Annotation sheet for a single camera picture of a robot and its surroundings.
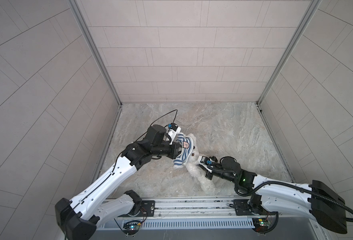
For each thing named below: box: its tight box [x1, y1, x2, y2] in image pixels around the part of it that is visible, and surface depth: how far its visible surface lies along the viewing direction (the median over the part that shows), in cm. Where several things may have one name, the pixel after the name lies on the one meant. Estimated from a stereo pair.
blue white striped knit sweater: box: [173, 133, 194, 169], surface depth 67 cm
